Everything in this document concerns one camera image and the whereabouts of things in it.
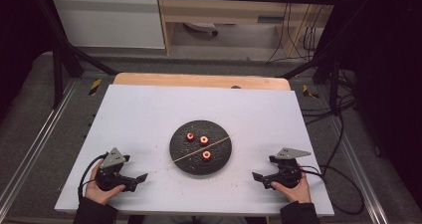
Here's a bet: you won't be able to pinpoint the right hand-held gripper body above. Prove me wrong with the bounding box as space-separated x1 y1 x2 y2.
268 147 313 189

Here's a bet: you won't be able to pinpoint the black round plate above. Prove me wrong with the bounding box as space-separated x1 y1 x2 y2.
168 119 233 176

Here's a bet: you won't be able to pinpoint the hand-held gripper cable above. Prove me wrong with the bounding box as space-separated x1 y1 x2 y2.
298 164 366 216
77 152 109 202

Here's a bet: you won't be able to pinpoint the light wooden desk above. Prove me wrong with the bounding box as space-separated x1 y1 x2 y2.
155 0 342 58

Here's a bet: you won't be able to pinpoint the aluminium floor rail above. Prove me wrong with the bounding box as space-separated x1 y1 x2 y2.
331 117 389 224
0 79 79 205

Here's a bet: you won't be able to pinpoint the white cabinet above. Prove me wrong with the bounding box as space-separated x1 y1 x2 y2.
51 0 166 50

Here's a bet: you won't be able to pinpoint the thin bamboo skewer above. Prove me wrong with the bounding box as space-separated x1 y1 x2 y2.
172 135 232 164

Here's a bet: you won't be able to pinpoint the black floor cable bundle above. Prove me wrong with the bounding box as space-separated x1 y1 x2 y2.
300 69 357 182

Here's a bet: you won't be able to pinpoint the white board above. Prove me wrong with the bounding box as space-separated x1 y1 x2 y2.
54 84 335 217

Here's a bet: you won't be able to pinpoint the white perforated slipper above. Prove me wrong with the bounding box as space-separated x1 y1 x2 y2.
183 21 219 37

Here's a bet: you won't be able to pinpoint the person's right hand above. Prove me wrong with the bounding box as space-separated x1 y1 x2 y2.
271 165 313 204

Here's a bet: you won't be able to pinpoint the wooden table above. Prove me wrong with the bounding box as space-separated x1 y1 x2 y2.
112 72 293 92

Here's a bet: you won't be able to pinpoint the black curtain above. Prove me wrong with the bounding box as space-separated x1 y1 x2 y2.
0 0 54 118
317 0 422 205

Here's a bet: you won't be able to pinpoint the right hand-held gripper cable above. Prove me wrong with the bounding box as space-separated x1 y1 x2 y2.
298 164 366 216

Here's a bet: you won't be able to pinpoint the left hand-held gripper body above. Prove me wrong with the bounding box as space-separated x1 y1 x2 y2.
95 147 131 192

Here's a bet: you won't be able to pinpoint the left hand-held gripper cable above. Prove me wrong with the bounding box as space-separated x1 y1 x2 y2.
77 152 109 202

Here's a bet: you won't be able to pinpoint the black metal stand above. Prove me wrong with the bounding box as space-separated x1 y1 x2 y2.
33 0 118 110
280 44 342 113

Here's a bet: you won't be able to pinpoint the person's left hand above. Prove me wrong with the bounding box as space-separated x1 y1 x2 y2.
84 159 127 206

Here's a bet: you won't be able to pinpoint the black hanging cables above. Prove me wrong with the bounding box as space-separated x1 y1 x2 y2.
267 1 319 64

